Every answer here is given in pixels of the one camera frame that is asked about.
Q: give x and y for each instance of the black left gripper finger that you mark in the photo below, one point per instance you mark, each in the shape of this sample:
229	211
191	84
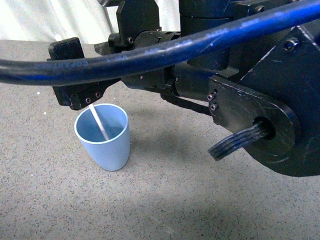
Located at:
67	49

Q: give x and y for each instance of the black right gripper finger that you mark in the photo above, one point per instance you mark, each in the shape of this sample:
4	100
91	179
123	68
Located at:
79	96

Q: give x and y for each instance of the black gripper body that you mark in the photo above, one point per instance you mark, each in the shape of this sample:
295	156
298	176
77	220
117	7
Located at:
146	58

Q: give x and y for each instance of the white chopstick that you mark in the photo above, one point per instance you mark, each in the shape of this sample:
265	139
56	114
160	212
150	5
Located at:
98	121

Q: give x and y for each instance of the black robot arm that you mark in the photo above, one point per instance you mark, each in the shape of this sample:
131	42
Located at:
265	91

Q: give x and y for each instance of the light blue plastic cup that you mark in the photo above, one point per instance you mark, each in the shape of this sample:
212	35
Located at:
110	154

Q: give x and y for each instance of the white curtain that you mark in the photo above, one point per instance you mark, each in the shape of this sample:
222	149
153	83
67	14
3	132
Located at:
53	20

